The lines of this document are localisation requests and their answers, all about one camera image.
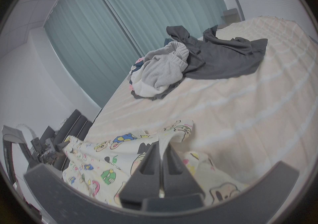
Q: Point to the pile of clothes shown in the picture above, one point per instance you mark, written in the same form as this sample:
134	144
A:
141	89

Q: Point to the grey bedside table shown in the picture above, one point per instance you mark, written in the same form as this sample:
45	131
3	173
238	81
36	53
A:
229	17

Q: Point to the bed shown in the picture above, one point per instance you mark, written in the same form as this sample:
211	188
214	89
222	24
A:
236	108

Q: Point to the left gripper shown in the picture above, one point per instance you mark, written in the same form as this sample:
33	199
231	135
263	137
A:
74	123

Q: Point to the black garment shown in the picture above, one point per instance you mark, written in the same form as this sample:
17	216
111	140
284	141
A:
218	61

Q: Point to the white printed pyjama top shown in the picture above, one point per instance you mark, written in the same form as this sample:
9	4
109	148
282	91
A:
99	168

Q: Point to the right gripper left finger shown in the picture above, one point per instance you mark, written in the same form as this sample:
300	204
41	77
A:
145	173

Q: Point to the blue-green curtain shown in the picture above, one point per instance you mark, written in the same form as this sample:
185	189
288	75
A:
82	44
159	2

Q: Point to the grey knitted sweater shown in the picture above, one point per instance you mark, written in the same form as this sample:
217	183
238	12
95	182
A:
164	69

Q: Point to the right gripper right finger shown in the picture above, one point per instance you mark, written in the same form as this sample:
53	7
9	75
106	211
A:
177	175

